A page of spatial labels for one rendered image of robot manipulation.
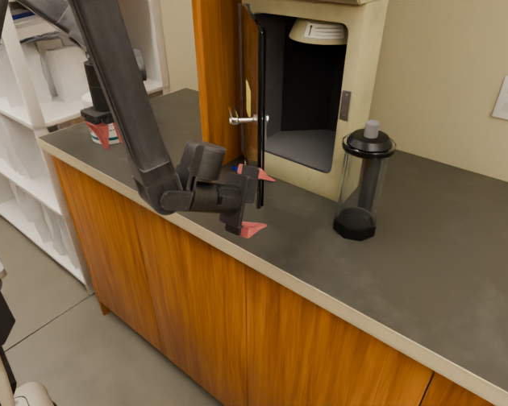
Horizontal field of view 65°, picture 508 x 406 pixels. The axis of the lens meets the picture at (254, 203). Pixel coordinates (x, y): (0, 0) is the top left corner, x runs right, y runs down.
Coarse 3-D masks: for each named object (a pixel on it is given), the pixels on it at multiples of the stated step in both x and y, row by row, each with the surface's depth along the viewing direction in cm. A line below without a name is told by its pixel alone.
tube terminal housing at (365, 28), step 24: (264, 0) 91; (288, 0) 88; (312, 0) 84; (384, 0) 83; (360, 24) 80; (384, 24) 87; (360, 48) 83; (360, 72) 87; (360, 96) 91; (360, 120) 96; (336, 144) 96; (264, 168) 115; (288, 168) 110; (336, 168) 99; (312, 192) 108; (336, 192) 102
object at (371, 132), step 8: (368, 120) 80; (376, 120) 80; (368, 128) 79; (376, 128) 79; (352, 136) 81; (360, 136) 81; (368, 136) 80; (376, 136) 80; (384, 136) 81; (352, 144) 80; (360, 144) 79; (368, 144) 78; (376, 144) 78; (384, 144) 79; (392, 144) 81
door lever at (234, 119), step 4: (228, 108) 88; (232, 108) 87; (232, 112) 85; (236, 112) 85; (232, 116) 83; (236, 116) 83; (252, 116) 84; (232, 120) 82; (236, 120) 82; (240, 120) 82; (244, 120) 82; (248, 120) 83; (252, 120) 83; (232, 124) 83; (236, 124) 83
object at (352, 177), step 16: (352, 160) 81; (368, 160) 80; (384, 160) 80; (352, 176) 83; (368, 176) 82; (384, 176) 83; (352, 192) 85; (368, 192) 84; (352, 208) 87; (368, 208) 86; (352, 224) 89; (368, 224) 89
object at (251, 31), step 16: (256, 32) 71; (256, 48) 73; (256, 64) 74; (256, 80) 76; (256, 96) 78; (256, 112) 79; (256, 128) 81; (256, 144) 83; (256, 160) 85; (256, 192) 89; (256, 208) 92
